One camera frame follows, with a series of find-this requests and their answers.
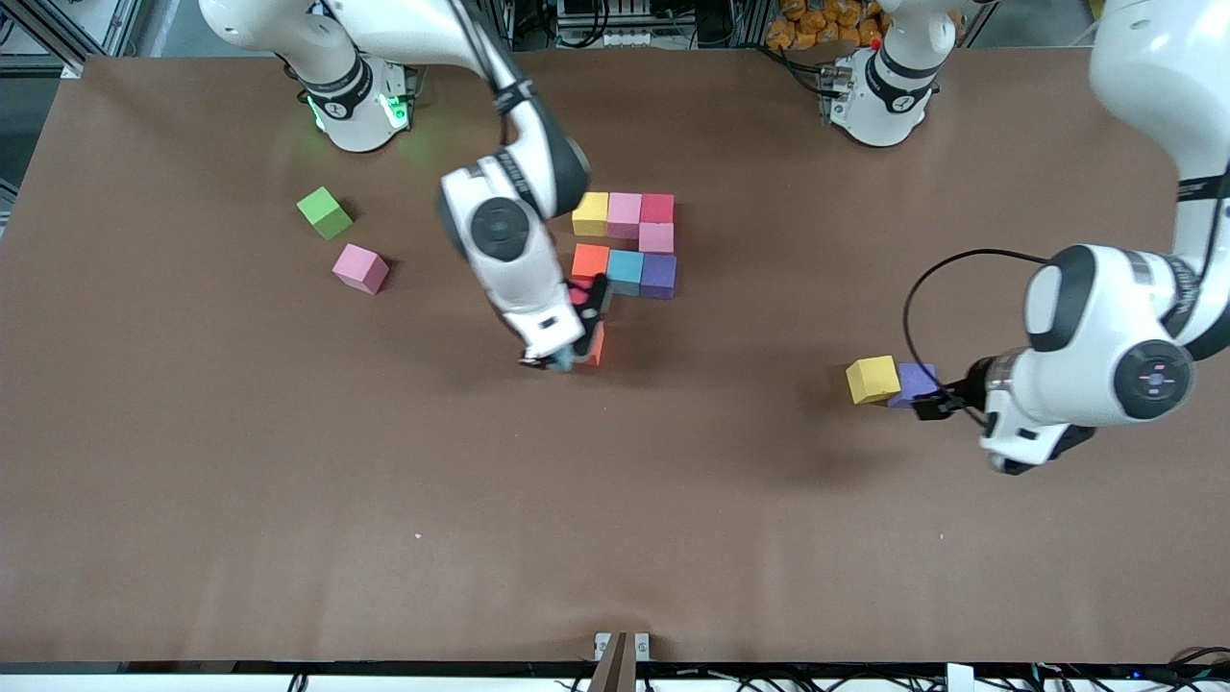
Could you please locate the yellow foam cube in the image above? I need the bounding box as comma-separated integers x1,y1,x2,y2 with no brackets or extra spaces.
572,191,610,237
846,356,902,406

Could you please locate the purple foam cube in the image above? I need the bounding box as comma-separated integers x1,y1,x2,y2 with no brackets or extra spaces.
640,254,677,301
886,362,940,409

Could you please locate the green foam cube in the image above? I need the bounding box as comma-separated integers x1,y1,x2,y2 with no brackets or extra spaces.
296,185,355,241

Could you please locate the pile of orange fruit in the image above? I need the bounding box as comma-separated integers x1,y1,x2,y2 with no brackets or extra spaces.
766,0,890,51

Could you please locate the grey metal table bracket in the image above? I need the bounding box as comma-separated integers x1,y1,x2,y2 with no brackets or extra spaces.
594,631,652,662

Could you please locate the brown upright post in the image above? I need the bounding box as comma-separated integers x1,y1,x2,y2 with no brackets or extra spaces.
587,631,638,692

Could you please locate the aluminium frame profile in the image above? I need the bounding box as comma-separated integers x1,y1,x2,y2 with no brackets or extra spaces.
0,0,145,80

